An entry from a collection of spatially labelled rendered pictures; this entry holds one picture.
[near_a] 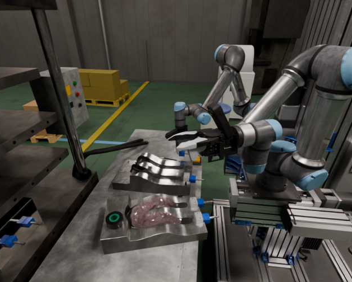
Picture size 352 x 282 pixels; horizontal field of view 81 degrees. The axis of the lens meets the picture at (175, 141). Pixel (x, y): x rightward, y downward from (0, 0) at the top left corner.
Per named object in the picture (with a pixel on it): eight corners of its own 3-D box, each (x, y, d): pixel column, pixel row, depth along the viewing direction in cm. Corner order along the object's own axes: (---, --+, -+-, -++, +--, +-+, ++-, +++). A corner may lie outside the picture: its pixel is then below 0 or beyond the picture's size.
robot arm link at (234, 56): (257, 54, 114) (209, 128, 127) (245, 52, 123) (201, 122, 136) (244, 42, 108) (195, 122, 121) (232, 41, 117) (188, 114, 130)
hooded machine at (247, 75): (246, 122, 418) (260, 47, 349) (215, 121, 426) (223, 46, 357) (242, 109, 479) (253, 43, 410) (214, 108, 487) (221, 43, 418)
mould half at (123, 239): (194, 201, 126) (195, 187, 121) (206, 239, 104) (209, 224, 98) (110, 211, 119) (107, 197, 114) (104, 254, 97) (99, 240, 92)
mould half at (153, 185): (192, 171, 152) (192, 156, 145) (189, 197, 129) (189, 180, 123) (126, 165, 158) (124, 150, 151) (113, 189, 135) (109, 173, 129)
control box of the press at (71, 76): (112, 210, 222) (81, 67, 149) (99, 235, 196) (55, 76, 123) (93, 208, 224) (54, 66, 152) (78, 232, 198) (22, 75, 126)
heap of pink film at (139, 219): (177, 200, 119) (177, 190, 115) (182, 226, 103) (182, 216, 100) (131, 206, 115) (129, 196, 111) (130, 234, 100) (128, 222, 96)
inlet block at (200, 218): (216, 216, 113) (217, 208, 110) (220, 223, 109) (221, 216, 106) (193, 219, 111) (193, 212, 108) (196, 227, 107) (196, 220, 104)
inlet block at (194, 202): (211, 201, 122) (211, 194, 120) (213, 207, 118) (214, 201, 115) (189, 204, 120) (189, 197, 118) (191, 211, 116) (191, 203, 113)
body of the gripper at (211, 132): (206, 163, 60) (242, 155, 63) (207, 136, 57) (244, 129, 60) (196, 153, 67) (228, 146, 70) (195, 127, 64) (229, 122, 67)
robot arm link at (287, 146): (276, 157, 108) (282, 134, 101) (297, 173, 97) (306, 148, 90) (257, 161, 104) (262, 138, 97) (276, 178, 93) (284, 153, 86)
